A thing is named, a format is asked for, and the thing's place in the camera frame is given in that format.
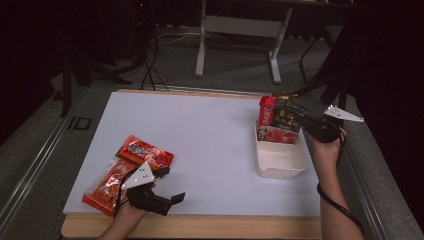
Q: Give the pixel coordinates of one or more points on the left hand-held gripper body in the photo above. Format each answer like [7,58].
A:
[141,176]

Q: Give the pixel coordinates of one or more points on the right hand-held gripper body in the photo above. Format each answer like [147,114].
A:
[321,130]

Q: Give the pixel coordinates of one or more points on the small red seasoning packet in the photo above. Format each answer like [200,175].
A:
[143,151]

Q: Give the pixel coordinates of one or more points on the red and black food packet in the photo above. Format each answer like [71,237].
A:
[283,135]

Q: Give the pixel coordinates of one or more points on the gold foil food packet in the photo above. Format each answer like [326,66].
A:
[283,95]

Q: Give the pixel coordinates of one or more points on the orange translucent snack packet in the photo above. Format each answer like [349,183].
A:
[106,190]

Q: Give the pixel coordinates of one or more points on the white plastic storage box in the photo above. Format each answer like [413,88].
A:
[280,161]

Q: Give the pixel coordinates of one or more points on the person's right hand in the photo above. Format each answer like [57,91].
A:
[328,150]

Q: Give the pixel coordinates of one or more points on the person's left hand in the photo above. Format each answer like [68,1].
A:
[131,213]

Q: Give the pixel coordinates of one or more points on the black tripod stand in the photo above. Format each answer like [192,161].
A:
[333,83]

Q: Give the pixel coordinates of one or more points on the white table cover sheet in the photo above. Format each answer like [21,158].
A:
[206,150]

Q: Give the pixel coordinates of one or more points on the black curtain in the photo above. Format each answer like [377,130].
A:
[26,50]
[386,83]

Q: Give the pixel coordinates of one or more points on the metal floor rail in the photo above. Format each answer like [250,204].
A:
[40,156]
[366,196]

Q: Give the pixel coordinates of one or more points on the white metal desk frame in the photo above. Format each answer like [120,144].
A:
[243,26]

